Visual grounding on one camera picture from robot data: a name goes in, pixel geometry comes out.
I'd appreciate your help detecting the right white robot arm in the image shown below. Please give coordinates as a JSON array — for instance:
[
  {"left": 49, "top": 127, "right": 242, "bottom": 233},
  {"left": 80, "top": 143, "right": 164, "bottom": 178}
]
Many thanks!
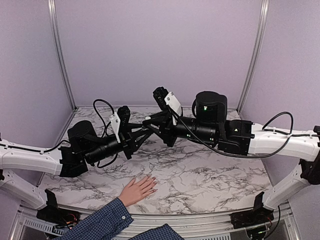
[{"left": 143, "top": 87, "right": 320, "bottom": 224}]

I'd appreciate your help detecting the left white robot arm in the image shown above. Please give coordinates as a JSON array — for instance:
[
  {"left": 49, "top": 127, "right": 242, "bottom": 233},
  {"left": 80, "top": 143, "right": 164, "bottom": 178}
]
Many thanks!
[{"left": 0, "top": 120, "right": 153, "bottom": 223}]

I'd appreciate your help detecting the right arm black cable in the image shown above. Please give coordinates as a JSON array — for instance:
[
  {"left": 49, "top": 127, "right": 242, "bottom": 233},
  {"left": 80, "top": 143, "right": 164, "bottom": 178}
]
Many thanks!
[{"left": 169, "top": 111, "right": 320, "bottom": 159}]

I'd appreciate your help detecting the front aluminium rail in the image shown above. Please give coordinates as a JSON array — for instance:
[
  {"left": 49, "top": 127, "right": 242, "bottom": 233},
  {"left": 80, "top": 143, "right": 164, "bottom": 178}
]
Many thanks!
[{"left": 8, "top": 203, "right": 301, "bottom": 240}]

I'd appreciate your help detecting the right aluminium frame post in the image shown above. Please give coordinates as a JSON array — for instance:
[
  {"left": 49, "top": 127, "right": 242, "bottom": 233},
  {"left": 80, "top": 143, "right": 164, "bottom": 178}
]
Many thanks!
[{"left": 236, "top": 0, "right": 270, "bottom": 115}]

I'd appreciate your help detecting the aluminium frame post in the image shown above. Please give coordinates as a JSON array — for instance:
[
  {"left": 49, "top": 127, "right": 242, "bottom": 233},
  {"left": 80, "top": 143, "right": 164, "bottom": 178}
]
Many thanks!
[
  {"left": 47, "top": 0, "right": 77, "bottom": 112},
  {"left": 236, "top": 0, "right": 270, "bottom": 115}
]

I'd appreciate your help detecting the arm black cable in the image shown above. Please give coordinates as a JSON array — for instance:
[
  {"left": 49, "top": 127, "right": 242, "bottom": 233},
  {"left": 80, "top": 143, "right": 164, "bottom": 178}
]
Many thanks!
[
  {"left": 169, "top": 111, "right": 320, "bottom": 159},
  {"left": 92, "top": 98, "right": 118, "bottom": 169}
]

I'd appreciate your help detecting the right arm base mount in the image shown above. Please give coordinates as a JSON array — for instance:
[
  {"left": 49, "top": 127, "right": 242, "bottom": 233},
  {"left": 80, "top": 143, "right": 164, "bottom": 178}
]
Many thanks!
[{"left": 230, "top": 191, "right": 274, "bottom": 229}]

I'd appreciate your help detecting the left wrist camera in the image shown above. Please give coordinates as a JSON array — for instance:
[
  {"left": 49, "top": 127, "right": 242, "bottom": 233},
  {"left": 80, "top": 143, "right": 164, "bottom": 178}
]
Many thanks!
[{"left": 109, "top": 105, "right": 131, "bottom": 143}]

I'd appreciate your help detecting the blue checkered sleeve forearm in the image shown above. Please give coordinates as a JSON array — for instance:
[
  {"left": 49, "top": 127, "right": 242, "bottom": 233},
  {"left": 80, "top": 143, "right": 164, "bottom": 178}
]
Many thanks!
[{"left": 56, "top": 198, "right": 133, "bottom": 240}]

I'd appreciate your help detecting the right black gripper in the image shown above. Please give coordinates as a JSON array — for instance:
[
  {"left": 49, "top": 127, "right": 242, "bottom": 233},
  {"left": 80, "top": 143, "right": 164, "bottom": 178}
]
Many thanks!
[{"left": 142, "top": 111, "right": 219, "bottom": 149}]

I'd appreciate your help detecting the left aluminium frame post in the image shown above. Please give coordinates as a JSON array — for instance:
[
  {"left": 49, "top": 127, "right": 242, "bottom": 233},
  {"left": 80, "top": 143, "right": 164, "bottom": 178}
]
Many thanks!
[{"left": 47, "top": 0, "right": 77, "bottom": 112}]

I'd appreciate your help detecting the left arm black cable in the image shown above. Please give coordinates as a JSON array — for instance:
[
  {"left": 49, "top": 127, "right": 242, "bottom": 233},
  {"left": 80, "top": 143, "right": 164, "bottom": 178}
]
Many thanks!
[{"left": 92, "top": 98, "right": 118, "bottom": 169}]

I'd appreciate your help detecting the blue checkered shirt body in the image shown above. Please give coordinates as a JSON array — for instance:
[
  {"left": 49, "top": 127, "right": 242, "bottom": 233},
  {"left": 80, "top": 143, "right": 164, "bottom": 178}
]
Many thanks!
[{"left": 130, "top": 224, "right": 184, "bottom": 240}]

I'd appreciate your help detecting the person's bare hand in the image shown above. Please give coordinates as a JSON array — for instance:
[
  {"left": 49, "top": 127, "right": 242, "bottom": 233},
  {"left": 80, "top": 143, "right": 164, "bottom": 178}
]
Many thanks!
[{"left": 117, "top": 175, "right": 157, "bottom": 207}]

